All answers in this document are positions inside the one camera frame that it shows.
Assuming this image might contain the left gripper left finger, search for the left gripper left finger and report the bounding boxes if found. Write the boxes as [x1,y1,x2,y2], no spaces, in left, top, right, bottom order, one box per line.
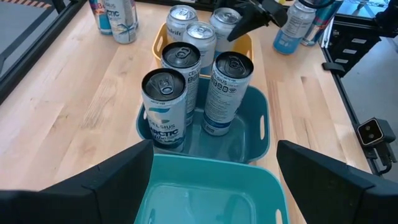
[0,139,155,224]

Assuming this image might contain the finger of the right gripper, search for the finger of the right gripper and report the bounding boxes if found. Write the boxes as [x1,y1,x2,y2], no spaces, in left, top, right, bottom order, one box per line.
[264,0,289,28]
[227,2,274,42]

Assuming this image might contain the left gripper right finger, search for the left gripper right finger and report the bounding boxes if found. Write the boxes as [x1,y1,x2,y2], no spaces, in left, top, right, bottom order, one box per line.
[275,139,398,224]

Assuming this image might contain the Spindrift lemon sparkling water can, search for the Spindrift lemon sparkling water can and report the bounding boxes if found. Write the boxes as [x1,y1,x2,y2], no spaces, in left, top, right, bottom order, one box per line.
[210,7,243,54]
[182,21,218,77]
[272,0,317,56]
[166,4,199,43]

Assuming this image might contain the yellow plastic bin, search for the yellow plastic bin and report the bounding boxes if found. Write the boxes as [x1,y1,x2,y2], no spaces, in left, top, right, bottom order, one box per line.
[151,22,254,77]

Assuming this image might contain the blue silver Red Bull can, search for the blue silver Red Bull can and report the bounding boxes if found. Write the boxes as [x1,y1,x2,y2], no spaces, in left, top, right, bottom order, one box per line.
[88,0,113,35]
[300,0,345,47]

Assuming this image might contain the teal green plastic bin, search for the teal green plastic bin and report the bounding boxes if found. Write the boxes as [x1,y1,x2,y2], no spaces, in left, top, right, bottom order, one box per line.
[134,154,290,224]

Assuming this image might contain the dark blue plastic bin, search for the dark blue plastic bin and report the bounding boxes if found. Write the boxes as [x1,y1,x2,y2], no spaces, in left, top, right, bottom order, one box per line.
[136,76,271,165]

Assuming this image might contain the black orange-striped floor mat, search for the black orange-striped floor mat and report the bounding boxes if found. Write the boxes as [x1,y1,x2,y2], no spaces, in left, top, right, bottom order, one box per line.
[0,0,53,9]

